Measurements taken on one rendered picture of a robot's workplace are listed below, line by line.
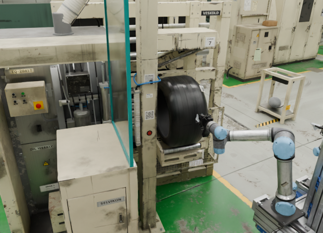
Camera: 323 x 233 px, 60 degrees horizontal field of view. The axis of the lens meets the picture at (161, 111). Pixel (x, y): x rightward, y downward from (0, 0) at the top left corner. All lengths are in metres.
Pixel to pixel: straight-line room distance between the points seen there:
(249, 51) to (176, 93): 4.88
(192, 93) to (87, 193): 1.06
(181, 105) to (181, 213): 1.38
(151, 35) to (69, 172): 1.04
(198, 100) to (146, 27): 0.64
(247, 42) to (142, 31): 5.00
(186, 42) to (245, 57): 4.54
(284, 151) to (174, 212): 1.63
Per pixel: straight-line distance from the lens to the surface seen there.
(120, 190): 1.59
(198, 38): 2.43
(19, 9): 10.92
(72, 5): 2.16
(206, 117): 1.96
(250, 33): 6.74
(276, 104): 5.30
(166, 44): 2.33
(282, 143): 1.75
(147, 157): 2.36
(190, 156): 2.43
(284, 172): 1.87
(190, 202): 3.20
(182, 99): 2.07
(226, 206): 3.22
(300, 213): 2.28
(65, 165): 1.59
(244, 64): 6.90
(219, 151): 1.88
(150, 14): 1.98
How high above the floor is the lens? 2.16
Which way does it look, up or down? 25 degrees down
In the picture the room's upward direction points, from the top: 1 degrees clockwise
